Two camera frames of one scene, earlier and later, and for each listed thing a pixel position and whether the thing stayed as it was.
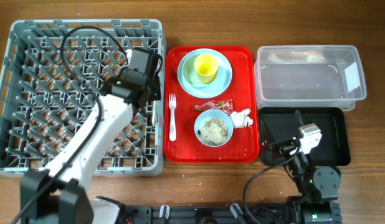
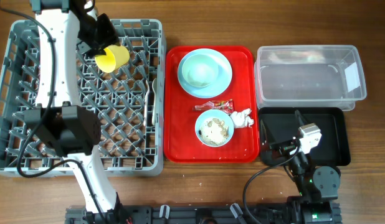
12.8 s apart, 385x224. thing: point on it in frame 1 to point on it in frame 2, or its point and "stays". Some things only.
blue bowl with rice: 213,128 stays
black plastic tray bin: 276,123 stays
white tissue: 242,119 stays
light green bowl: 190,74 stays
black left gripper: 156,93 to 110,37
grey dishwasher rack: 52,71 stays
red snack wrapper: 225,105 stays
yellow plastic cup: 206,66 to 115,57
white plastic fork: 172,129 to 145,109
